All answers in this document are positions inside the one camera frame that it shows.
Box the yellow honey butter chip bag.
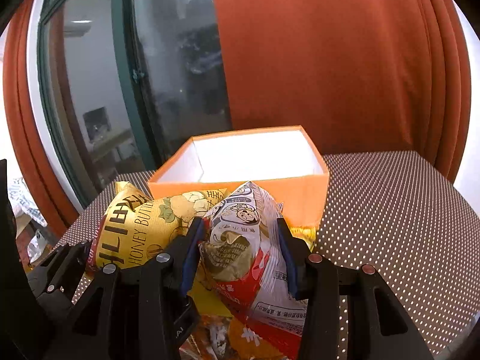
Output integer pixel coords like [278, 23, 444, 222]
[88, 181, 230, 271]

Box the orange curtain left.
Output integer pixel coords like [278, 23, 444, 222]
[2, 0, 79, 238]

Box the brown polka dot tablecloth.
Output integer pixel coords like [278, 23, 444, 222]
[52, 149, 480, 359]

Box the orange cardboard box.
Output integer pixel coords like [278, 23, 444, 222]
[148, 126, 329, 228]

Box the orange curtain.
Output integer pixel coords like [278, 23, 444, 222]
[214, 0, 471, 180]
[2, 0, 79, 238]

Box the orange curtain right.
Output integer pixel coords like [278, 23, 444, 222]
[214, 0, 471, 180]

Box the green framed glass door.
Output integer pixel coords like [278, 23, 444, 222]
[37, 0, 232, 207]

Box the white red snack bag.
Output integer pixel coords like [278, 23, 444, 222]
[200, 181, 308, 359]

